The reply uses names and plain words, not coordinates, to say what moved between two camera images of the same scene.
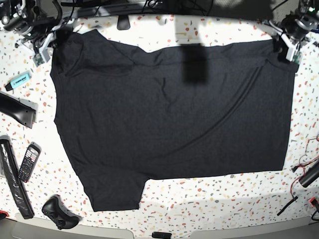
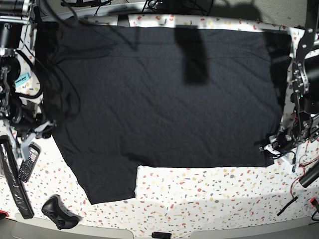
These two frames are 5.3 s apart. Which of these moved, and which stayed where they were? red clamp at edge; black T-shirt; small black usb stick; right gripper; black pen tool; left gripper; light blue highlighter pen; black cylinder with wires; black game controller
Moved: black T-shirt; right gripper; left gripper
Stayed: small black usb stick; light blue highlighter pen; black game controller; black cylinder with wires; red clamp at edge; black pen tool
